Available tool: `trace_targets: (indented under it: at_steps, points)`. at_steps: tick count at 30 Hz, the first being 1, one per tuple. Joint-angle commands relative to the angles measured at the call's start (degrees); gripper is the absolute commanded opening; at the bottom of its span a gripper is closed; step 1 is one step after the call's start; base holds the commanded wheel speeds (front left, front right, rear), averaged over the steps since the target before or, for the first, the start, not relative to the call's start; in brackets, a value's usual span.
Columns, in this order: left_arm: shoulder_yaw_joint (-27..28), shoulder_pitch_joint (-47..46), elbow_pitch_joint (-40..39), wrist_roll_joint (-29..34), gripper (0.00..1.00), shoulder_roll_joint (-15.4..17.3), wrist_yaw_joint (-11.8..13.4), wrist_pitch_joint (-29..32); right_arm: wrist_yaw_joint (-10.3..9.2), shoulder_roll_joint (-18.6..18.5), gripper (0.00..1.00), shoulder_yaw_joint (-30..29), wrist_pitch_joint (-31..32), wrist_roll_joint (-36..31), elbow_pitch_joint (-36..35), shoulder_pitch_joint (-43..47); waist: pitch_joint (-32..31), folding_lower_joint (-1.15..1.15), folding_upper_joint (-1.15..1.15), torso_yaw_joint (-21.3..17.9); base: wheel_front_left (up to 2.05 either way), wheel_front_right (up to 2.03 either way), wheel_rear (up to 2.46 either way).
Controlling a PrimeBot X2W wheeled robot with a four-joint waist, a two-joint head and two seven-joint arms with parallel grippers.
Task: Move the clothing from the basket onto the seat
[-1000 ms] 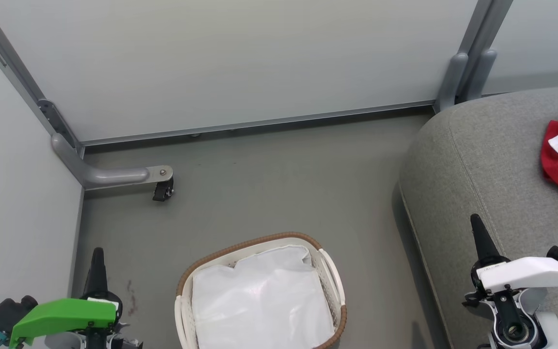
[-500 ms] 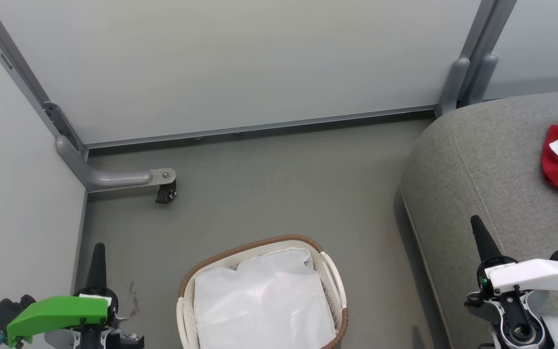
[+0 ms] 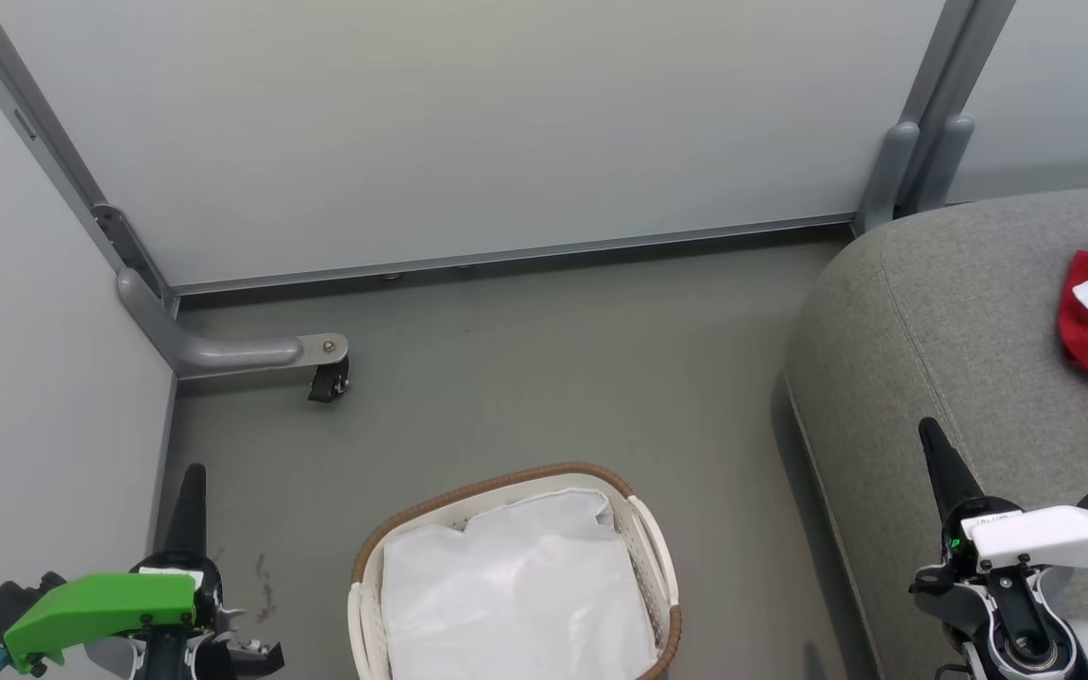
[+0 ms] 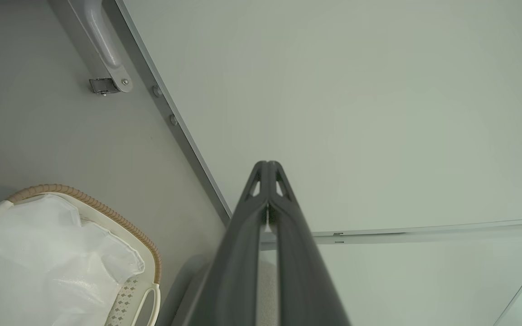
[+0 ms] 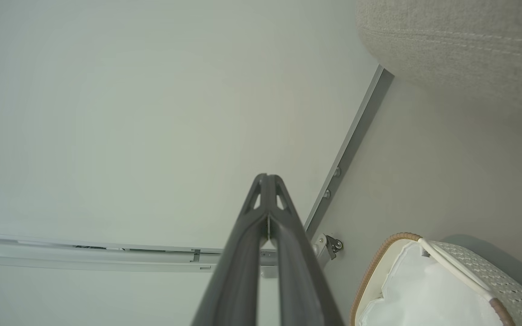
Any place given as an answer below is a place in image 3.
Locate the black caster wheel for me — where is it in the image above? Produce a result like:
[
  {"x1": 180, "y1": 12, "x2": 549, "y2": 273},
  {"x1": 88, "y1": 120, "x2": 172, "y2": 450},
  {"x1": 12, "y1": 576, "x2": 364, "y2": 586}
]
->
[{"x1": 307, "y1": 361, "x2": 351, "y2": 405}]

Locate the grey partition bottom rail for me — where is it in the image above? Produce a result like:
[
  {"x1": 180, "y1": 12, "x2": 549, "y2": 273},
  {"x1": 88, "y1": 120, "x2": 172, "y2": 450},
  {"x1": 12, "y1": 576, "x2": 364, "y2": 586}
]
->
[{"x1": 170, "y1": 212, "x2": 858, "y2": 297}]

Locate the grey partition frame post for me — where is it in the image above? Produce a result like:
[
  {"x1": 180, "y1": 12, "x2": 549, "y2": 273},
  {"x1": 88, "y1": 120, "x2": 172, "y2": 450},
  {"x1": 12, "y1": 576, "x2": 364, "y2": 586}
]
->
[{"x1": 0, "y1": 0, "x2": 179, "y2": 305}]

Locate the grey fabric sofa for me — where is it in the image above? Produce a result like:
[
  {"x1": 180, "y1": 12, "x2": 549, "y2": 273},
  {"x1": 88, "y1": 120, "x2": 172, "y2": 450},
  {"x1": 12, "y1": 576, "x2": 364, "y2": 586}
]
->
[{"x1": 782, "y1": 184, "x2": 1088, "y2": 680}]

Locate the white basket liner cloth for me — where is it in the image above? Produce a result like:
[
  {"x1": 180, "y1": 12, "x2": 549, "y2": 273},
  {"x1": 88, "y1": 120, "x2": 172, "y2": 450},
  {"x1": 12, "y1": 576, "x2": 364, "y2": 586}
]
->
[{"x1": 381, "y1": 487, "x2": 661, "y2": 680}]

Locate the grey partition support foot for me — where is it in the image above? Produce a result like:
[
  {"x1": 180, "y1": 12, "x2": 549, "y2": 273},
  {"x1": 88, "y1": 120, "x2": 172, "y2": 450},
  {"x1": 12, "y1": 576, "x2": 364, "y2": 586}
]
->
[{"x1": 116, "y1": 267, "x2": 351, "y2": 380}]

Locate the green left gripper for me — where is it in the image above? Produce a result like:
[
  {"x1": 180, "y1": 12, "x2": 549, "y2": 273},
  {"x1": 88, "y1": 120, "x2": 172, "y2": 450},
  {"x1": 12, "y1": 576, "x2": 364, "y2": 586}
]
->
[{"x1": 0, "y1": 463, "x2": 224, "y2": 680}]

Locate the white laundry basket brown rim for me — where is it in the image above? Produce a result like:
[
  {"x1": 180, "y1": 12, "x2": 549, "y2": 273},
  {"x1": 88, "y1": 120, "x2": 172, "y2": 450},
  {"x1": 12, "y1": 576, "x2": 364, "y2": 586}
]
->
[{"x1": 347, "y1": 461, "x2": 684, "y2": 680}]

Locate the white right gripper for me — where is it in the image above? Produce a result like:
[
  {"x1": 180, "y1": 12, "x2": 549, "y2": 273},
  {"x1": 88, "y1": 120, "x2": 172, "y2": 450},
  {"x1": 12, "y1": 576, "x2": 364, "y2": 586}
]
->
[{"x1": 918, "y1": 416, "x2": 1088, "y2": 591}]

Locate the grey partition post with feet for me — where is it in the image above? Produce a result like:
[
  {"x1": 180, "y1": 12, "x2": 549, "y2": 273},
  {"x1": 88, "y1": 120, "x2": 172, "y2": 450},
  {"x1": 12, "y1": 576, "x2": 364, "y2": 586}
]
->
[{"x1": 852, "y1": 0, "x2": 1018, "y2": 237}]

